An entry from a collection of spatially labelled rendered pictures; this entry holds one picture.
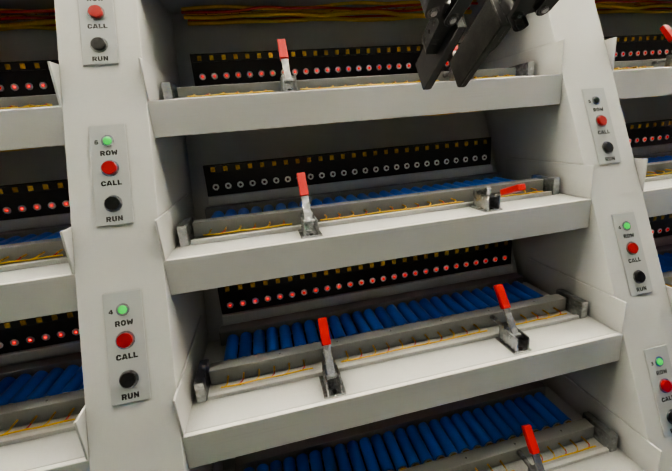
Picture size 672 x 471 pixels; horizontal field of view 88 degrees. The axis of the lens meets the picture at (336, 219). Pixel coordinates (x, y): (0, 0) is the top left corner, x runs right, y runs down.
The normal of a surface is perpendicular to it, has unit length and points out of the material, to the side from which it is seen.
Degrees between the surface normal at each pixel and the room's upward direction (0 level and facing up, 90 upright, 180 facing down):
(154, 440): 90
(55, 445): 21
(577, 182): 90
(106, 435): 90
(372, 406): 111
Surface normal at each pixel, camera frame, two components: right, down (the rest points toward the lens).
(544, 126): -0.97, 0.13
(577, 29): 0.17, -0.13
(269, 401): -0.08, -0.96
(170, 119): 0.21, 0.23
